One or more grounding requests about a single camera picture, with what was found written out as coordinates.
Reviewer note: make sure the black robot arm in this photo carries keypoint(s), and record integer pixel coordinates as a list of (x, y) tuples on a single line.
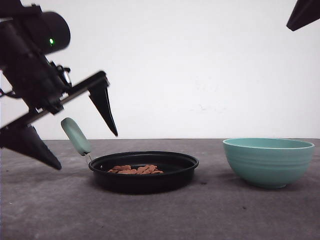
[(27, 36)]

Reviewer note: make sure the black frying pan green handle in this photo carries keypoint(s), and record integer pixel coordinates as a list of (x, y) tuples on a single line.
[(178, 168)]

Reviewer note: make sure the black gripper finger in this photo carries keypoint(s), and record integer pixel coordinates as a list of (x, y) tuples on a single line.
[(303, 13)]

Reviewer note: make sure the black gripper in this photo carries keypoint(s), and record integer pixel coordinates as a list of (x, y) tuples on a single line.
[(46, 92)]

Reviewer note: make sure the teal ceramic bowl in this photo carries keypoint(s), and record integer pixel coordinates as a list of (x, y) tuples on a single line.
[(269, 163)]

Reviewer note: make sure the brown fried beef cubes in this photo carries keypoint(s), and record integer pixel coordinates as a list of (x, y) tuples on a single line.
[(148, 169)]

